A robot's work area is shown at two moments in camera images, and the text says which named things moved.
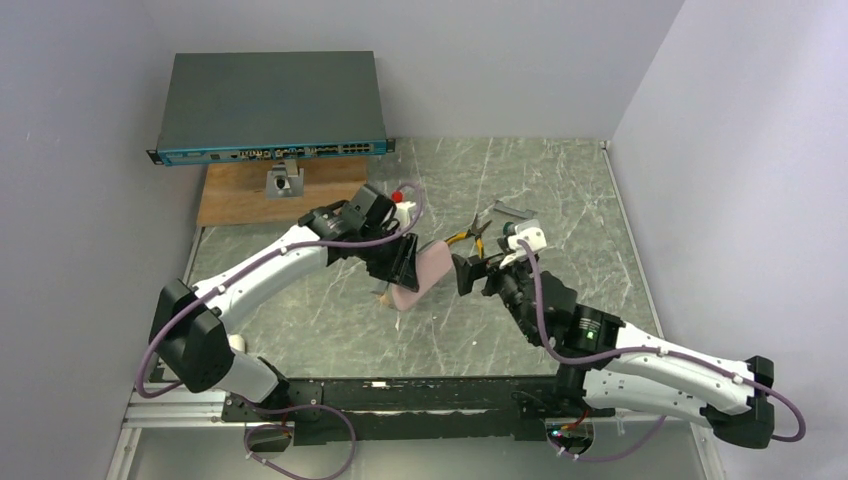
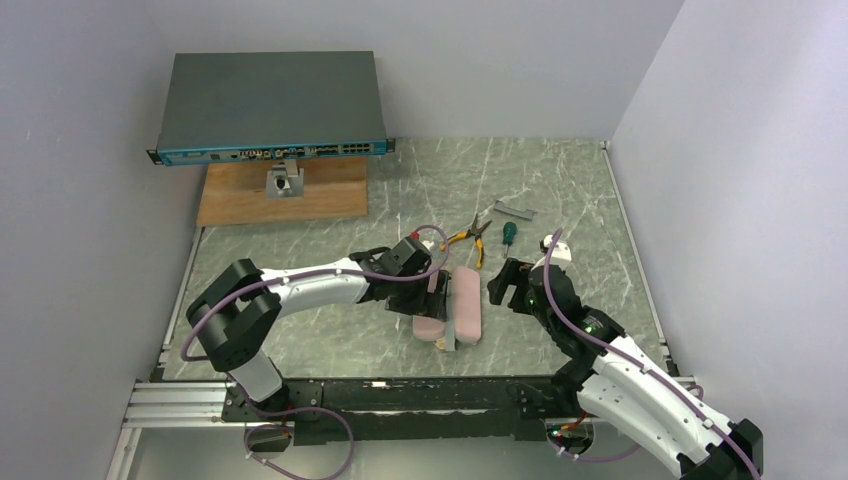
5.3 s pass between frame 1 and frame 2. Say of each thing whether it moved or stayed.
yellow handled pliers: stayed
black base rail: stayed
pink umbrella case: moved
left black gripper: moved
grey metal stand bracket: stayed
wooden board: stayed
